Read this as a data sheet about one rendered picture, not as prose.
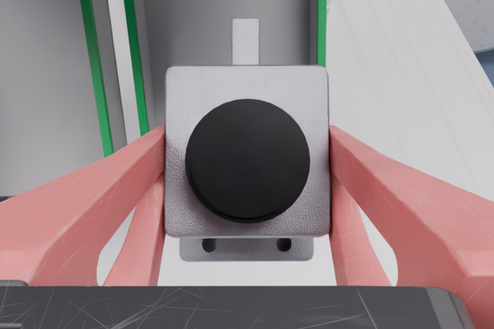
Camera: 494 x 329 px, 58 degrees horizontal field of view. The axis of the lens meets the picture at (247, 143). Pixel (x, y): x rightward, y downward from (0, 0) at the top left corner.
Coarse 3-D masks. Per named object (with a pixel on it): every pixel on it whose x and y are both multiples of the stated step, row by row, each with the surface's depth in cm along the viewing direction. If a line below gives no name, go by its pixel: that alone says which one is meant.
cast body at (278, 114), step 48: (240, 48) 16; (192, 96) 12; (240, 96) 12; (288, 96) 12; (192, 144) 11; (240, 144) 11; (288, 144) 11; (192, 192) 11; (240, 192) 10; (288, 192) 10; (192, 240) 14; (240, 240) 14; (288, 240) 15
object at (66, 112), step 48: (0, 0) 31; (48, 0) 31; (96, 0) 29; (0, 48) 32; (48, 48) 32; (96, 48) 28; (0, 96) 33; (48, 96) 33; (96, 96) 29; (0, 144) 34; (48, 144) 34; (96, 144) 34; (0, 192) 35
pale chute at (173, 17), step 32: (128, 0) 29; (160, 0) 33; (192, 0) 33; (224, 0) 33; (256, 0) 33; (288, 0) 33; (320, 0) 29; (128, 32) 29; (160, 32) 33; (192, 32) 33; (224, 32) 34; (288, 32) 34; (320, 32) 30; (160, 64) 34; (192, 64) 34; (224, 64) 34; (288, 64) 34; (320, 64) 30; (160, 96) 35
